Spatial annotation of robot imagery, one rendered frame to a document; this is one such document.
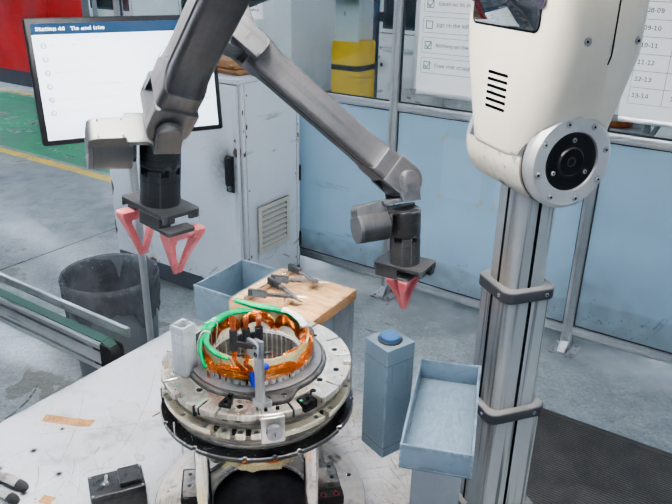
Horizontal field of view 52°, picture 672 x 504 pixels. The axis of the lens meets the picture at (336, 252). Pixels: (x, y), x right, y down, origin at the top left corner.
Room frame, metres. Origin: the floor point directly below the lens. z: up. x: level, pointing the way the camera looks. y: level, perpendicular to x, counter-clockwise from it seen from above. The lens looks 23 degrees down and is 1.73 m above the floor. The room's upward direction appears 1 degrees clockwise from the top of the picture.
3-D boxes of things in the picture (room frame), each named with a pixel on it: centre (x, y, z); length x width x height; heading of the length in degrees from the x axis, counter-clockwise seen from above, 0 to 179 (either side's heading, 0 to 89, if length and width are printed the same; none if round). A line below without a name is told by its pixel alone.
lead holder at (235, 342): (0.88, 0.13, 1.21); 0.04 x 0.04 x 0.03; 57
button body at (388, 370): (1.18, -0.11, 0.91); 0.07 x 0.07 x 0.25; 36
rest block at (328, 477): (1.02, 0.01, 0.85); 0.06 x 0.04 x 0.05; 13
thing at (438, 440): (0.93, -0.18, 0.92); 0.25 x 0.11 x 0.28; 167
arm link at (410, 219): (1.18, -0.12, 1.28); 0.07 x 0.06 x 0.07; 110
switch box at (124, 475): (1.00, 0.40, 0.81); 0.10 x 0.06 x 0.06; 113
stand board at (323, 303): (1.31, 0.09, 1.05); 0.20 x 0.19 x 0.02; 59
